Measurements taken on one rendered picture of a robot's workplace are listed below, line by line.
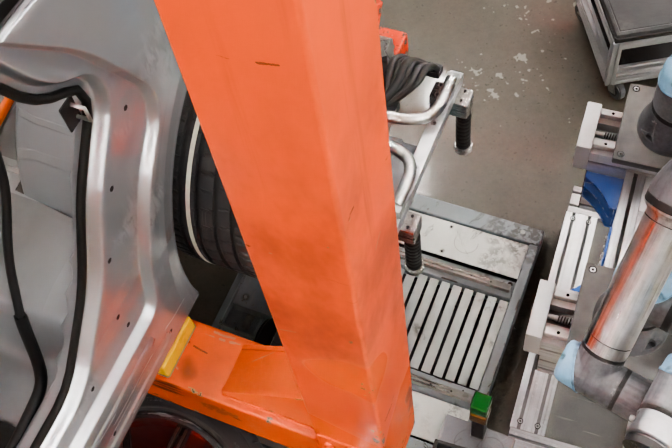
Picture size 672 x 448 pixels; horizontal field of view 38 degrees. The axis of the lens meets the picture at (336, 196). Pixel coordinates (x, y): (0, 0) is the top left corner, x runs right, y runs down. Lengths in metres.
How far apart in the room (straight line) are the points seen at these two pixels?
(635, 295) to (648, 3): 1.76
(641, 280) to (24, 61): 0.99
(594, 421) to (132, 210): 1.35
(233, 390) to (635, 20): 1.75
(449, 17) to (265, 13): 2.74
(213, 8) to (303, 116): 0.15
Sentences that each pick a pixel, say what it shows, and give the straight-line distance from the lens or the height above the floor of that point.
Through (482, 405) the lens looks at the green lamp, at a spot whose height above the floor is 0.66.
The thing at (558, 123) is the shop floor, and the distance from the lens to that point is 3.31.
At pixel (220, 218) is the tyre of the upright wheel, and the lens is 2.01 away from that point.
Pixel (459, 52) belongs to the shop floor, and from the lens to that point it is 3.48.
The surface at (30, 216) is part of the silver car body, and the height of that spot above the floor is 1.03.
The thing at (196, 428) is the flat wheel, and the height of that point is 0.50.
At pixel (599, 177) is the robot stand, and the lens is 2.38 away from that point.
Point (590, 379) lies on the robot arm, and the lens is 1.64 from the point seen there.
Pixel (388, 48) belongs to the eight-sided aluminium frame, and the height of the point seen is 0.97.
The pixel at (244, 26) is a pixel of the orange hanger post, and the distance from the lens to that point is 0.90.
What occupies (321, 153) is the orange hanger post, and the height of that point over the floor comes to 1.83.
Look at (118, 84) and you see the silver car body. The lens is 1.69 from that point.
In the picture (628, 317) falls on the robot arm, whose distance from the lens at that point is 1.60.
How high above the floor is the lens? 2.67
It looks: 58 degrees down
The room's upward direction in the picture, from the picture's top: 11 degrees counter-clockwise
